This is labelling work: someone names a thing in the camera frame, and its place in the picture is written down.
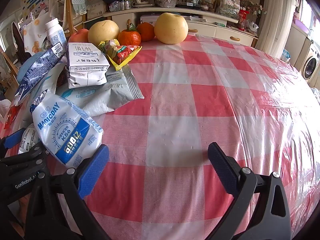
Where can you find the round yellow pear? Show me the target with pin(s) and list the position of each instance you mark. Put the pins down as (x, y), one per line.
(102, 32)

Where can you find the white TV cabinet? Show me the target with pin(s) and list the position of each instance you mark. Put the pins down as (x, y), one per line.
(212, 30)

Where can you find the red plastic bag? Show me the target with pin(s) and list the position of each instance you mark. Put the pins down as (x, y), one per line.
(243, 17)

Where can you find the small white pouch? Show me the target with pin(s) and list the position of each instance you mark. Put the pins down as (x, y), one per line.
(27, 140)

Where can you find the white lace cloth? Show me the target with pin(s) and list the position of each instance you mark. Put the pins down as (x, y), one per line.
(78, 0)

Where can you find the white washing machine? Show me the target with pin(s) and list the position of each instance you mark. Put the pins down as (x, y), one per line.
(311, 62)

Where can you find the red apple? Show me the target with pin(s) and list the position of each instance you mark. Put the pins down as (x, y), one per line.
(78, 36)

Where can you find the pink storage box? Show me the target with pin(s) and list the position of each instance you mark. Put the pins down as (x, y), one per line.
(148, 20)

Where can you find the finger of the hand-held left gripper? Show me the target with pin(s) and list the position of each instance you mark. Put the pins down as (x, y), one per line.
(30, 155)
(15, 140)

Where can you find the orange print white cloth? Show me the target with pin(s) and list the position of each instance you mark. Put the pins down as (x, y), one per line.
(35, 37)

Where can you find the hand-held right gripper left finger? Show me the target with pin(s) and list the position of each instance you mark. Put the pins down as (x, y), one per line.
(93, 171)

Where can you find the yellow snack wrapper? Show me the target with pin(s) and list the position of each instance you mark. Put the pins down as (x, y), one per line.
(120, 52)

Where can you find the leafy orange tangerine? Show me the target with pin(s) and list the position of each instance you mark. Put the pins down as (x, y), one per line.
(128, 38)

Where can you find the white curtain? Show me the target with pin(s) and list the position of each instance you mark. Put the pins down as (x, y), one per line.
(277, 17)

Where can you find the white plastic bottle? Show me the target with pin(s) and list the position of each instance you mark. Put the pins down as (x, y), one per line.
(56, 33)

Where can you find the blue white foil bag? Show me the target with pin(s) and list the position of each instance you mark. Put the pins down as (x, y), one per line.
(32, 75)

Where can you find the white cardboard box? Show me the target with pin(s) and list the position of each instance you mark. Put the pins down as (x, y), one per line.
(95, 7)

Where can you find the white milk carton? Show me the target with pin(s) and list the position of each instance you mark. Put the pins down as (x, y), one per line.
(85, 62)

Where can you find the red gift box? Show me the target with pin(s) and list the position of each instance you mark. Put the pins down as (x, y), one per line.
(11, 117)

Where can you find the white blue milk pouch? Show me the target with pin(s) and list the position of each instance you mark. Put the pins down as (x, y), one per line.
(62, 130)

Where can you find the grey wet wipes packet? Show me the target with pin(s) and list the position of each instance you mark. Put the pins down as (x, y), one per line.
(110, 92)

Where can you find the red white checked tablecloth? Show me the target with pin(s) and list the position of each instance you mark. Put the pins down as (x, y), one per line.
(175, 105)

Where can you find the light wooden chair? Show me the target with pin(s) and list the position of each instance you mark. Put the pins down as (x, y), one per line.
(67, 17)

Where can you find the pale plastic packet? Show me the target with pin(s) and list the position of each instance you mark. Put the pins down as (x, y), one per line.
(47, 85)

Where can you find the cluster of small jars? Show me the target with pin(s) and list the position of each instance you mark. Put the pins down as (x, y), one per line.
(120, 5)

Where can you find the blue chair cushion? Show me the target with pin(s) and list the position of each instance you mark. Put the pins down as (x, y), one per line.
(27, 63)

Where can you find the crumpled plastic bag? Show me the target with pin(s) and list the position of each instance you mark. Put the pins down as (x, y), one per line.
(228, 5)

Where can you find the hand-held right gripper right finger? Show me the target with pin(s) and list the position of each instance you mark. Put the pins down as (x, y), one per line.
(222, 170)

